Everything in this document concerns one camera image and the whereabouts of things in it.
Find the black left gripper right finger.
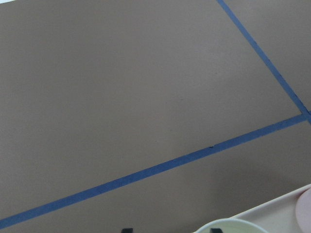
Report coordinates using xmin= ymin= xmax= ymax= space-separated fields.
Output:
xmin=210 ymin=228 xmax=223 ymax=233

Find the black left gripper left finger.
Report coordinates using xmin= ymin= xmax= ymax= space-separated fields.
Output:
xmin=121 ymin=228 xmax=133 ymax=233

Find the cream white plastic cup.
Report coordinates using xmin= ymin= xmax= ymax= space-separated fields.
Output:
xmin=195 ymin=218 xmax=267 ymax=233

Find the pink plastic cup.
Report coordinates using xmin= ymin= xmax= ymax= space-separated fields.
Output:
xmin=295 ymin=188 xmax=311 ymax=233

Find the cream serving tray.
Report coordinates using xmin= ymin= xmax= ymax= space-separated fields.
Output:
xmin=234 ymin=184 xmax=311 ymax=233

